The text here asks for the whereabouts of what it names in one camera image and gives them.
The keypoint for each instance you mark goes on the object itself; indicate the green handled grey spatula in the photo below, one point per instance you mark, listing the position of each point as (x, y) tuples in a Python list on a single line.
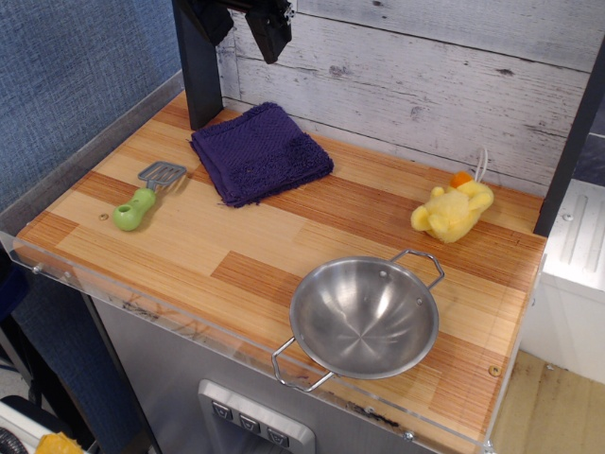
[(159, 175)]

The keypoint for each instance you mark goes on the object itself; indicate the silver button control panel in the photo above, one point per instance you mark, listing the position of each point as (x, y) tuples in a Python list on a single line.
[(238, 424)]

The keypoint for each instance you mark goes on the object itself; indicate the steel bowl with handles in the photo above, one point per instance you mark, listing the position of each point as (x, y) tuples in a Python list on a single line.
[(362, 317)]

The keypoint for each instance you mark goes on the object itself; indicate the white side cabinet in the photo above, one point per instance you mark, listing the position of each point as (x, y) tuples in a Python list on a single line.
[(565, 321)]

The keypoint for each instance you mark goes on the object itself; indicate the dark right frame post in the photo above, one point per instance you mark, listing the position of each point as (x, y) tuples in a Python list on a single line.
[(574, 144)]

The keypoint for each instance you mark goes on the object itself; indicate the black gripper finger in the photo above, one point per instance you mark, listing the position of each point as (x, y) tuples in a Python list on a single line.
[(211, 18), (270, 24)]

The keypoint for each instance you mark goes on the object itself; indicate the black vertical post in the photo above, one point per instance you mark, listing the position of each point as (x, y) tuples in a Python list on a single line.
[(199, 71)]

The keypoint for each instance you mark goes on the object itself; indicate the yellow plush duck toy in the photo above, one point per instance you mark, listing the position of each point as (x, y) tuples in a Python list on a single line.
[(452, 212)]

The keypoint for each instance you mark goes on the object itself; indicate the purple cloth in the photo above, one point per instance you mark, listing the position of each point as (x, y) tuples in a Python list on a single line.
[(261, 153)]

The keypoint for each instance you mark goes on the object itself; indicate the yellow object bottom left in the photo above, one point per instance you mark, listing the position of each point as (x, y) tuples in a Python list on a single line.
[(58, 443)]

